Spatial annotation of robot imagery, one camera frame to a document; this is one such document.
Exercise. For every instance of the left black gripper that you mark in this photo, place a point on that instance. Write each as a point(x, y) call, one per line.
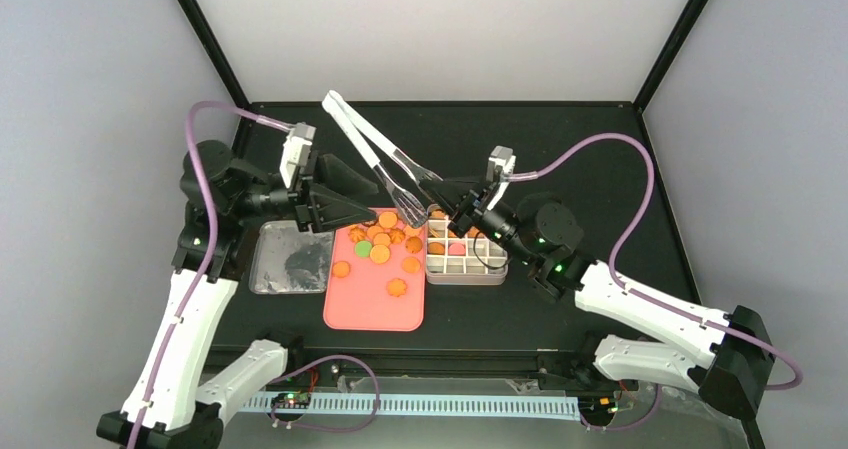
point(312, 209)

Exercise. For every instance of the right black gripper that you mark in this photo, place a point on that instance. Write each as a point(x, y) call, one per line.
point(453, 203)

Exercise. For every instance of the orange swirl cookie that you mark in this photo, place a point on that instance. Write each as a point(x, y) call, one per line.
point(396, 287)

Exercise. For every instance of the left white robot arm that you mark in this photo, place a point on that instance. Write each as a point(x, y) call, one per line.
point(228, 199)

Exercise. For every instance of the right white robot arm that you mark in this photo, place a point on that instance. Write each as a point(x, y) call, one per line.
point(720, 356)

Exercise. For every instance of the pink round cookie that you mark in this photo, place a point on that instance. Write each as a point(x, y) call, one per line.
point(456, 249)

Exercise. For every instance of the beige compartment box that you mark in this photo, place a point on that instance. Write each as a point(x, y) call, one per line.
point(485, 263)

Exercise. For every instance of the pink cookie tray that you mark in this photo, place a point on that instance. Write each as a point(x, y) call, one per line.
point(356, 296)

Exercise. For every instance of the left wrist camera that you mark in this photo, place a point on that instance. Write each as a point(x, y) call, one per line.
point(295, 151)

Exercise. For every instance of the light blue slotted cable duct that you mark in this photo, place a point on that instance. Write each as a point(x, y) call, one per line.
point(557, 407)

